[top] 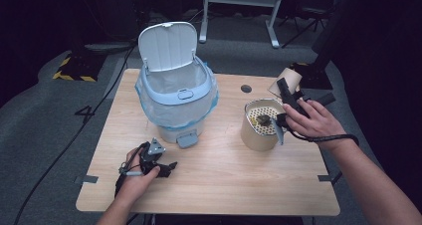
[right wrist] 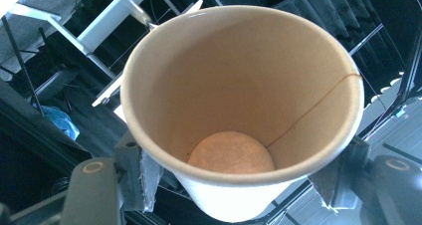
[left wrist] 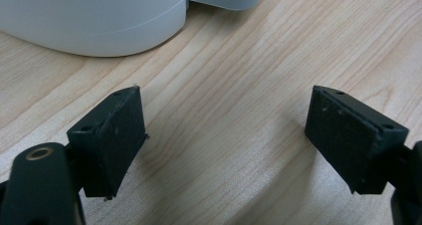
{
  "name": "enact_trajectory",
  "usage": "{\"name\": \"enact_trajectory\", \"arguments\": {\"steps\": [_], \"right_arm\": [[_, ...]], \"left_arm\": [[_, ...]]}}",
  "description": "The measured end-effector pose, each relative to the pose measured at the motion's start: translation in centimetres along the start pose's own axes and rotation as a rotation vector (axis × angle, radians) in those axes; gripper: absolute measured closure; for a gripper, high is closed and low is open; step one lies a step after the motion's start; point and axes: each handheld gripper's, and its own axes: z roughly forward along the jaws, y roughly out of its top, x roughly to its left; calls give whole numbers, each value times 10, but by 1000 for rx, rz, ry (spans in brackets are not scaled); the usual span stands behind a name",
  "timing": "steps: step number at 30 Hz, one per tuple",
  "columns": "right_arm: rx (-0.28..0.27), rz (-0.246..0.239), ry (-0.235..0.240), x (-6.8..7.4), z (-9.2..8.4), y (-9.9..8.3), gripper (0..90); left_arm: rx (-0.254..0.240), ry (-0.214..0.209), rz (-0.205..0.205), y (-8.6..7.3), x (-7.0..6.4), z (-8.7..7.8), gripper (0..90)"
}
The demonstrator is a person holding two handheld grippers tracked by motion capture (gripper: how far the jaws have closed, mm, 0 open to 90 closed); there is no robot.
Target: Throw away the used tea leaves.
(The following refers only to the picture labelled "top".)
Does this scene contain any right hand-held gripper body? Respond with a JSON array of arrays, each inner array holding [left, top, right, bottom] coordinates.
[[270, 89, 337, 146]]

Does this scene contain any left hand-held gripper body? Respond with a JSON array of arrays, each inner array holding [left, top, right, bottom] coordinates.
[[138, 137, 167, 177]]

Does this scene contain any used tea bag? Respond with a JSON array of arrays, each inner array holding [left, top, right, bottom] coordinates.
[[249, 113, 273, 127]]

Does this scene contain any beige container with strainer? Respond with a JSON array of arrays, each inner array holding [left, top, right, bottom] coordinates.
[[240, 98, 289, 152]]

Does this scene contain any blue white pedal bin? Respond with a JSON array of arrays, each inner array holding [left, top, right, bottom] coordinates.
[[134, 21, 220, 149]]

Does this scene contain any person's right hand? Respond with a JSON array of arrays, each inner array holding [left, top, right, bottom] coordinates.
[[282, 98, 348, 150]]

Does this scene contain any person's left hand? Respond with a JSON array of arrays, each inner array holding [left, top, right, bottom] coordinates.
[[114, 146, 162, 200]]

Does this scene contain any black yellow striped stand base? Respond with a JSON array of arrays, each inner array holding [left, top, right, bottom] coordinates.
[[52, 53, 107, 84], [289, 62, 333, 91]]

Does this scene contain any translucent plastic bin liner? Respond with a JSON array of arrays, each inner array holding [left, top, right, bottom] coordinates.
[[134, 62, 220, 131]]

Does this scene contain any black tripod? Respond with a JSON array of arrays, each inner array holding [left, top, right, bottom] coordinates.
[[278, 5, 332, 50]]

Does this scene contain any grey flat stand base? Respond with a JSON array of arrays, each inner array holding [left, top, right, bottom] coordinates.
[[84, 41, 138, 56]]

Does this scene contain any grey cable plug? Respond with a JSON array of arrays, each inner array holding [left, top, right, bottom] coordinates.
[[118, 169, 144, 178]]

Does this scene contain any left hand-held gripper cable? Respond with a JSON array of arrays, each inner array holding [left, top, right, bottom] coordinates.
[[113, 141, 148, 199]]

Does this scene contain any hand-held gripper cable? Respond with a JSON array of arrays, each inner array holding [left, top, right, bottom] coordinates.
[[287, 126, 360, 147], [113, 141, 148, 199]]

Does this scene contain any right hand-held gripper cable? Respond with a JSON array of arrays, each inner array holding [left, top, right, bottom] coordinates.
[[287, 126, 360, 147]]

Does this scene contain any long black floor cable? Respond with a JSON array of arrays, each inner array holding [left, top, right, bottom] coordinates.
[[13, 35, 147, 225]]

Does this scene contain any bundle of floor cables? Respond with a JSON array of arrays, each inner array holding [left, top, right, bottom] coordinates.
[[145, 9, 213, 29]]

